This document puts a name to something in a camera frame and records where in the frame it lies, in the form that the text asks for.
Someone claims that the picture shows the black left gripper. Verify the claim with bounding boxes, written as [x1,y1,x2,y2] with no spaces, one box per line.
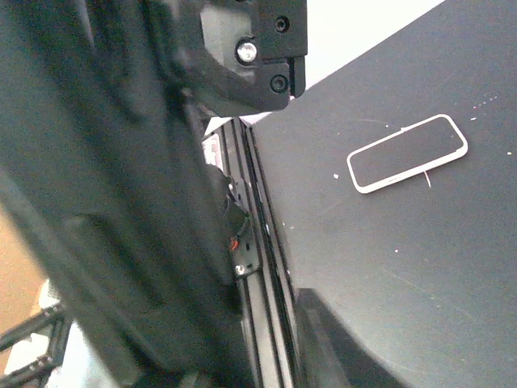
[177,1,308,116]

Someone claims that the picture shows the phone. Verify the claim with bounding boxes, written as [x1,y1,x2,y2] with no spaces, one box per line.
[1,1,254,387]
[347,114,469,194]

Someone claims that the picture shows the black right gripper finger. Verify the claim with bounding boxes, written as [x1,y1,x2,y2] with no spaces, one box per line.
[295,288,408,387]

